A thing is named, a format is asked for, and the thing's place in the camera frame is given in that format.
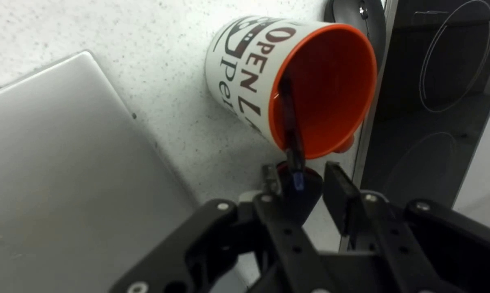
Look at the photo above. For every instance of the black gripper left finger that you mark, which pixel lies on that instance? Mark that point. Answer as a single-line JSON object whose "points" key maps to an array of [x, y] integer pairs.
{"points": [[288, 262]]}

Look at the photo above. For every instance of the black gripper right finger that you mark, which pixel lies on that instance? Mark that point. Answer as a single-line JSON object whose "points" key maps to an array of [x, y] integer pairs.
{"points": [[371, 228]]}

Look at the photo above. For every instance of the dark pen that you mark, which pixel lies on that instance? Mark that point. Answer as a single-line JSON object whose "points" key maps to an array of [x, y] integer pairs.
{"points": [[293, 145]]}

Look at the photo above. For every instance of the white mug with orange interior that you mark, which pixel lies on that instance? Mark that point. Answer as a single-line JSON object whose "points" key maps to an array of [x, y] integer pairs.
{"points": [[306, 83]]}

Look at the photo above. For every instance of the black induction cooktop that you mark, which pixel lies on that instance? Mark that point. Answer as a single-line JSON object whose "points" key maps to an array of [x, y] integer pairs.
{"points": [[433, 103]]}

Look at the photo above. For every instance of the silver closed laptop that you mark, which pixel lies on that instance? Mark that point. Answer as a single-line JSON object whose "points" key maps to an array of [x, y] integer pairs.
{"points": [[83, 191]]}

